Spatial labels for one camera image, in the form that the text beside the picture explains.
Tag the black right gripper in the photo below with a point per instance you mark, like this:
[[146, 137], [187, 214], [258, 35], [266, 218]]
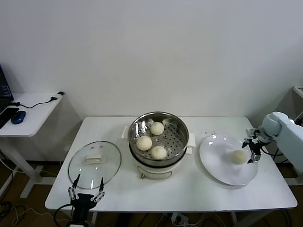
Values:
[[255, 146]]

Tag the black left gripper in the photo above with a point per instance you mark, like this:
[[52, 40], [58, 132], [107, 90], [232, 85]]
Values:
[[82, 204]]

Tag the white steamed baozi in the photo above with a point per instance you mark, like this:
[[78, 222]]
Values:
[[157, 128], [144, 143], [159, 152], [239, 156]]

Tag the glass pot lid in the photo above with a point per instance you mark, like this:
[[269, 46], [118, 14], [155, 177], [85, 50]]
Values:
[[109, 153]]

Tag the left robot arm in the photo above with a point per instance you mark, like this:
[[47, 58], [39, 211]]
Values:
[[78, 223]]

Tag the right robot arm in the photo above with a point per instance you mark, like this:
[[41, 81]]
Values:
[[291, 139]]

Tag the stainless steel steamer basket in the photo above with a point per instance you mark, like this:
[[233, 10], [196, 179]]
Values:
[[175, 142]]

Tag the white round plate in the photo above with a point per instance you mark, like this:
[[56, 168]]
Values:
[[213, 156]]

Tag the cream electric cooking pot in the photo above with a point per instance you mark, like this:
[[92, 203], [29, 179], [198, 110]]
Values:
[[156, 170]]

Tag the white side desk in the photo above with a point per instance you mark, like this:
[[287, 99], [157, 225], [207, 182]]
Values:
[[35, 118]]

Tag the white power strip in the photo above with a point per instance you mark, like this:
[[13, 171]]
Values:
[[180, 218]]

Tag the blue computer mouse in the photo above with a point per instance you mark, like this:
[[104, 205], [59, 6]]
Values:
[[18, 117]]

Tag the black laptop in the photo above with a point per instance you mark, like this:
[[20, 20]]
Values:
[[4, 94]]

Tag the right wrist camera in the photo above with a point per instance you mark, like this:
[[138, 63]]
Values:
[[251, 131]]

